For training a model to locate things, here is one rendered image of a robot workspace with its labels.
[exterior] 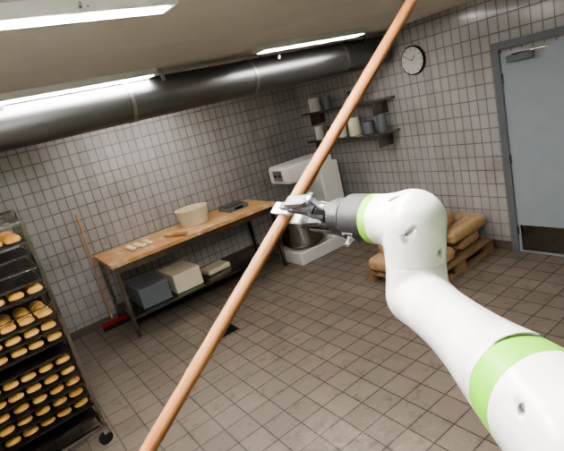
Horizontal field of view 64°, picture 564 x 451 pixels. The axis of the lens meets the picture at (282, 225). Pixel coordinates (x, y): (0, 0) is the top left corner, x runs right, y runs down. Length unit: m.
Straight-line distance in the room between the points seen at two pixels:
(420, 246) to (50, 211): 5.32
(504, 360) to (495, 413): 0.05
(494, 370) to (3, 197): 5.54
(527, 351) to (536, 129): 4.56
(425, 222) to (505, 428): 0.36
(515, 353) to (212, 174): 6.07
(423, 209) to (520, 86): 4.31
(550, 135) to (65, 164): 5.11
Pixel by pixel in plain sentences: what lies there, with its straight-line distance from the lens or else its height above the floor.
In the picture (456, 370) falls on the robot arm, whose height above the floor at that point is 1.79.
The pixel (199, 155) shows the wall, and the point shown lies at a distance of 6.37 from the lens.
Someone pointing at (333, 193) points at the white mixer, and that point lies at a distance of 6.24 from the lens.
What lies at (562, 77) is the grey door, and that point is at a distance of 4.86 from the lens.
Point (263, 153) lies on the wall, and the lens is 6.88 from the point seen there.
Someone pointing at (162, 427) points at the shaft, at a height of 1.58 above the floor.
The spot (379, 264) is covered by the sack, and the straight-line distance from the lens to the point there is 4.93.
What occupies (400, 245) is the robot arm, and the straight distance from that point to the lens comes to 0.76.
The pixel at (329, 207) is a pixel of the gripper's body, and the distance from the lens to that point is 0.89.
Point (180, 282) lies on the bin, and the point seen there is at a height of 0.36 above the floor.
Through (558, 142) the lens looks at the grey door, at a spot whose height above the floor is 1.16.
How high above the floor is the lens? 2.12
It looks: 15 degrees down
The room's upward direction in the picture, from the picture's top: 14 degrees counter-clockwise
